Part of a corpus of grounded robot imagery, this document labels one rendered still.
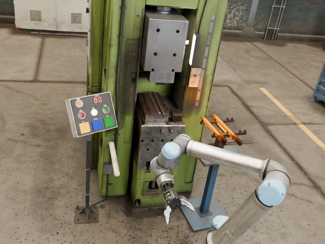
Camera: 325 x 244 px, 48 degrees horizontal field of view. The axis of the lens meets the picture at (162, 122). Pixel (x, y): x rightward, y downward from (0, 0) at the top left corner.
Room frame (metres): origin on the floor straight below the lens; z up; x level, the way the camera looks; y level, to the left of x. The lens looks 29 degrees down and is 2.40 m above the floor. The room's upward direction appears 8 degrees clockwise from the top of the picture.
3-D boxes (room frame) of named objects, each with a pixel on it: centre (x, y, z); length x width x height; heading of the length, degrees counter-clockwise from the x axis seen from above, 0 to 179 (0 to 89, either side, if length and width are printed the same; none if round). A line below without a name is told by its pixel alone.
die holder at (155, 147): (2.90, 0.06, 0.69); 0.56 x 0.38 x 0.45; 16
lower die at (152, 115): (2.87, 0.11, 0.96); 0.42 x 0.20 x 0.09; 16
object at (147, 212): (2.62, 0.04, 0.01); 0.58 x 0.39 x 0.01; 106
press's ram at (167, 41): (2.88, 0.07, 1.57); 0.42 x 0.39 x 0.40; 16
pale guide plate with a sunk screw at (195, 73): (2.88, -0.21, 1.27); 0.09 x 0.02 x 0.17; 106
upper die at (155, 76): (2.87, 0.11, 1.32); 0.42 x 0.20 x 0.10; 16
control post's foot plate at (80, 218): (2.44, 0.57, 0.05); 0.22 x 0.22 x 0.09; 16
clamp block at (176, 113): (2.78, -0.10, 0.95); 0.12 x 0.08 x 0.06; 16
